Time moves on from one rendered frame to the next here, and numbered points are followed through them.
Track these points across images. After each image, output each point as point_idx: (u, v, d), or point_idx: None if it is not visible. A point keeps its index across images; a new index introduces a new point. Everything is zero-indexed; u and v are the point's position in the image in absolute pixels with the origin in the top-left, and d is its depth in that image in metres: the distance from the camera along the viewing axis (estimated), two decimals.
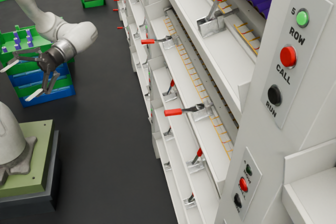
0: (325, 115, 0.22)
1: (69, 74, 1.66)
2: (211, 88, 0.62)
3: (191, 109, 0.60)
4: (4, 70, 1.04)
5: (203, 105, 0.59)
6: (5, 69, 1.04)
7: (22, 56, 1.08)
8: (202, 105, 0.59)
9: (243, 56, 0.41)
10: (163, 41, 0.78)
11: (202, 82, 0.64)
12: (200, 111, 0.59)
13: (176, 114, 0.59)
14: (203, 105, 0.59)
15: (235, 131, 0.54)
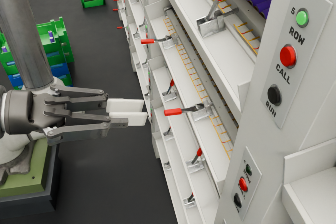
0: (325, 115, 0.22)
1: (69, 74, 1.66)
2: (211, 88, 0.62)
3: (191, 109, 0.60)
4: (144, 113, 0.54)
5: (203, 105, 0.59)
6: (141, 113, 0.54)
7: (99, 119, 0.51)
8: (202, 105, 0.59)
9: (243, 56, 0.41)
10: (163, 41, 0.78)
11: (202, 82, 0.64)
12: (200, 111, 0.59)
13: (176, 114, 0.59)
14: (203, 105, 0.59)
15: (235, 131, 0.54)
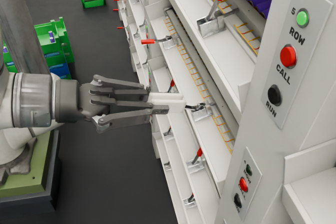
0: (325, 115, 0.22)
1: (69, 74, 1.66)
2: (213, 87, 0.62)
3: (192, 107, 0.59)
4: (183, 100, 0.56)
5: (205, 104, 0.59)
6: (181, 100, 0.56)
7: (142, 106, 0.52)
8: (205, 104, 0.59)
9: (243, 56, 0.41)
10: (163, 41, 0.78)
11: (204, 81, 0.64)
12: (200, 111, 0.59)
13: None
14: (205, 104, 0.59)
15: (238, 130, 0.54)
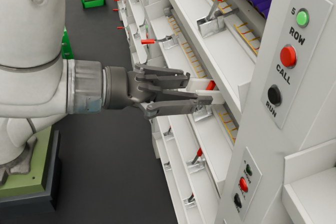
0: (325, 115, 0.22)
1: None
2: None
3: None
4: None
5: (211, 104, 0.60)
6: None
7: (187, 96, 0.52)
8: (211, 104, 0.60)
9: (243, 56, 0.41)
10: (163, 41, 0.78)
11: (210, 79, 0.64)
12: (200, 111, 0.59)
13: None
14: (211, 104, 0.60)
15: None
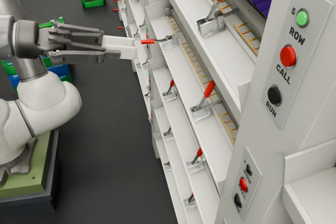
0: (325, 115, 0.22)
1: (69, 74, 1.66)
2: None
3: (202, 103, 0.59)
4: (134, 46, 0.63)
5: (211, 104, 0.60)
6: (132, 46, 0.63)
7: (95, 48, 0.59)
8: (211, 104, 0.60)
9: (243, 56, 0.41)
10: (163, 41, 0.78)
11: (210, 79, 0.64)
12: (200, 111, 0.59)
13: (209, 93, 0.57)
14: (211, 104, 0.60)
15: None
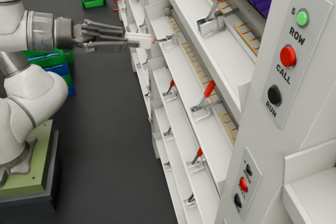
0: (325, 115, 0.22)
1: (69, 74, 1.66)
2: None
3: (202, 103, 0.59)
4: (150, 38, 0.76)
5: (211, 104, 0.60)
6: (148, 38, 0.76)
7: (119, 39, 0.72)
8: (211, 104, 0.60)
9: (243, 56, 0.41)
10: (163, 41, 0.78)
11: (210, 79, 0.64)
12: (200, 111, 0.59)
13: (209, 93, 0.57)
14: (211, 104, 0.60)
15: None
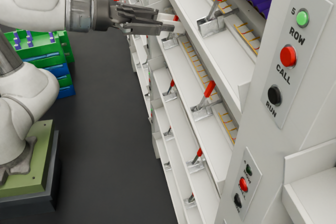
0: (325, 115, 0.22)
1: (69, 74, 1.66)
2: None
3: (202, 103, 0.59)
4: None
5: (211, 104, 0.60)
6: None
7: (154, 22, 0.71)
8: (211, 104, 0.60)
9: (243, 56, 0.41)
10: (169, 37, 0.78)
11: (211, 79, 0.64)
12: (200, 111, 0.59)
13: (209, 93, 0.57)
14: (211, 104, 0.60)
15: None
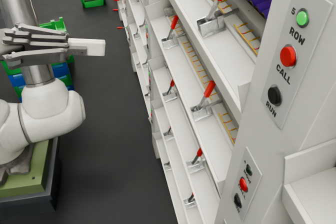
0: (325, 115, 0.22)
1: (69, 74, 1.66)
2: None
3: (202, 103, 0.59)
4: (101, 42, 0.58)
5: (211, 104, 0.60)
6: (99, 42, 0.58)
7: (57, 45, 0.54)
8: (211, 104, 0.60)
9: (243, 56, 0.41)
10: (169, 37, 0.78)
11: (211, 79, 0.64)
12: (200, 111, 0.59)
13: (209, 93, 0.57)
14: (211, 104, 0.60)
15: None
